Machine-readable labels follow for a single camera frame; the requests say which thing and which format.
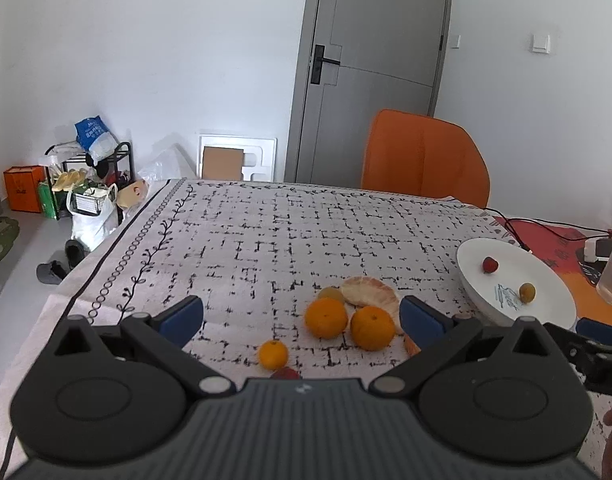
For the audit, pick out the white shopping bag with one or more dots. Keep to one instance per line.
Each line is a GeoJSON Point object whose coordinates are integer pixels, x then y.
{"type": "Point", "coordinates": [93, 225]}

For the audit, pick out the clear plastic bag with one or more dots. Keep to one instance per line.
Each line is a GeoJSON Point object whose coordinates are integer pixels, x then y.
{"type": "Point", "coordinates": [168, 167]}

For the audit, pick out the dark slippers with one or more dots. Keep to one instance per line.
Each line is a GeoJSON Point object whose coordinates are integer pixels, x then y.
{"type": "Point", "coordinates": [74, 252]}

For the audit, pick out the brown cardboard sheet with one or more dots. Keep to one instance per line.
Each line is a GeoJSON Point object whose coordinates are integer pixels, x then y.
{"type": "Point", "coordinates": [223, 162]}

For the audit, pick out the black-patterned white tablecloth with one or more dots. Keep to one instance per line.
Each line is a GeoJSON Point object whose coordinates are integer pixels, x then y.
{"type": "Point", "coordinates": [261, 240]}

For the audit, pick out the blue and white bag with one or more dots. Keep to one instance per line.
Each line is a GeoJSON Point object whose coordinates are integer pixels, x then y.
{"type": "Point", "coordinates": [93, 135]}

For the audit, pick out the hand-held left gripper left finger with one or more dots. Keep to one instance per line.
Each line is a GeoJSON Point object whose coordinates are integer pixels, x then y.
{"type": "Point", "coordinates": [181, 321]}

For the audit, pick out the yellow-brown longan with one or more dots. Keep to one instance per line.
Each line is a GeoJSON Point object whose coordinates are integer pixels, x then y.
{"type": "Point", "coordinates": [527, 292]}
{"type": "Point", "coordinates": [331, 294]}

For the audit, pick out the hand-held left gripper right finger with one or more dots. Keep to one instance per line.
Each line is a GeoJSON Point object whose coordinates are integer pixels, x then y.
{"type": "Point", "coordinates": [420, 321]}

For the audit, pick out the dark red fruit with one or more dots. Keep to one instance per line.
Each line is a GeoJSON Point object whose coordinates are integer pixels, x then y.
{"type": "Point", "coordinates": [490, 264]}
{"type": "Point", "coordinates": [286, 374]}

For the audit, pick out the orange chair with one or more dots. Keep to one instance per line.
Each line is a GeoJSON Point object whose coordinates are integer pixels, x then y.
{"type": "Point", "coordinates": [421, 155]}

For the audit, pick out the white light switch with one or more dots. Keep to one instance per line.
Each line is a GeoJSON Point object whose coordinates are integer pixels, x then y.
{"type": "Point", "coordinates": [540, 43]}

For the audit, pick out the orange fruit piece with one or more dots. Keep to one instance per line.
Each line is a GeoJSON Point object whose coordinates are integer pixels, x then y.
{"type": "Point", "coordinates": [412, 346]}

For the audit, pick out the white plate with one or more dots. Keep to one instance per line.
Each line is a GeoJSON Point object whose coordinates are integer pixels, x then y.
{"type": "Point", "coordinates": [511, 272]}

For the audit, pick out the black shoe rack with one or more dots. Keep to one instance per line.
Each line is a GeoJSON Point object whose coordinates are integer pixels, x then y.
{"type": "Point", "coordinates": [124, 160]}

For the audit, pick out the large orange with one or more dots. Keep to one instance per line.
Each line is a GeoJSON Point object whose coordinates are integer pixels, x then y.
{"type": "Point", "coordinates": [326, 318]}
{"type": "Point", "coordinates": [372, 328]}

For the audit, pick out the white foam packaging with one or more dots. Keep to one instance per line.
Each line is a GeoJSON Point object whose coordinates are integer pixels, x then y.
{"type": "Point", "coordinates": [261, 152]}

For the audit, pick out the green bag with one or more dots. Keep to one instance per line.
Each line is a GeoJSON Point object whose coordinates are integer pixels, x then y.
{"type": "Point", "coordinates": [48, 200]}

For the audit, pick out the orange box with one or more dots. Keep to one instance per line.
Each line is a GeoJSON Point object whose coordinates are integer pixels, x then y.
{"type": "Point", "coordinates": [23, 189]}

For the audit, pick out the grey door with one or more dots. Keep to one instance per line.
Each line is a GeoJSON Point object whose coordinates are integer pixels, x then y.
{"type": "Point", "coordinates": [381, 60]}

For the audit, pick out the black power adapter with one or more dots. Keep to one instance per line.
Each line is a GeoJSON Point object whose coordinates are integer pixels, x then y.
{"type": "Point", "coordinates": [606, 247]}

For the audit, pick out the small orange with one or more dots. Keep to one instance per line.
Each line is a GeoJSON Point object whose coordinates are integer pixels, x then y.
{"type": "Point", "coordinates": [273, 354]}

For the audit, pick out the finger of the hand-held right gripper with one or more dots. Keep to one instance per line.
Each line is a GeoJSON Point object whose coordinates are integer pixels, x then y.
{"type": "Point", "coordinates": [603, 331]}

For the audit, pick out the small white wall switch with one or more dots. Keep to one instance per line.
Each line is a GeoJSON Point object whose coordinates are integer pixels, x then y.
{"type": "Point", "coordinates": [454, 41]}

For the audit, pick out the beige bag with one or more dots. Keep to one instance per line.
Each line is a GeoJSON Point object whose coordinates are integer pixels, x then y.
{"type": "Point", "coordinates": [131, 194]}

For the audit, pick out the white charger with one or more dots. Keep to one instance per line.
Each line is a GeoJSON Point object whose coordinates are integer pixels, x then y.
{"type": "Point", "coordinates": [590, 250]}

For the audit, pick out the red and orange mat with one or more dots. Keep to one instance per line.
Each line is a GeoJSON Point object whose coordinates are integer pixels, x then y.
{"type": "Point", "coordinates": [541, 232]}

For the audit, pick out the yellow slippers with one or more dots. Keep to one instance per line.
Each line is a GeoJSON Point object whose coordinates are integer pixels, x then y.
{"type": "Point", "coordinates": [68, 179]}

